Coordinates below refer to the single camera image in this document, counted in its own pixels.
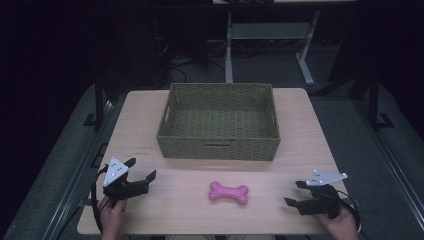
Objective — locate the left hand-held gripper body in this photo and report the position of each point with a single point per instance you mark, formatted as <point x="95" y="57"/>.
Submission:
<point x="115" y="170"/>

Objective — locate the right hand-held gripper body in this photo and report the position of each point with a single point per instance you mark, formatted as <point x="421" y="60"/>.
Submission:
<point x="322" y="197"/>

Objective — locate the pink bone-shaped dog toy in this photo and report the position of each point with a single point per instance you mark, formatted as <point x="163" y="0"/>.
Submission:
<point x="228" y="193"/>

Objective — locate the green woven basket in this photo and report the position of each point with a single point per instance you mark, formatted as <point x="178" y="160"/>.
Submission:
<point x="218" y="125"/>

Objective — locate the person's right hand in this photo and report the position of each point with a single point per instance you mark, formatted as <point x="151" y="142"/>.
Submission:
<point x="340" y="225"/>

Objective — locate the person's left hand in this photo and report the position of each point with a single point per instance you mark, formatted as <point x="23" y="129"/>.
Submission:
<point x="112" y="216"/>

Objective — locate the black metal stand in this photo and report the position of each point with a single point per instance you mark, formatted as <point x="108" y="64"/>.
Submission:
<point x="374" y="100"/>
<point x="99" y="100"/>

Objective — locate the grey metal-framed desk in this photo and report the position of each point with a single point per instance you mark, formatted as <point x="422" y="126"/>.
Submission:
<point x="266" y="31"/>

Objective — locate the metal floor rail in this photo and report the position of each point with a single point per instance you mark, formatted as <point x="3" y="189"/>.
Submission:
<point x="390" y="153"/>
<point x="78" y="173"/>

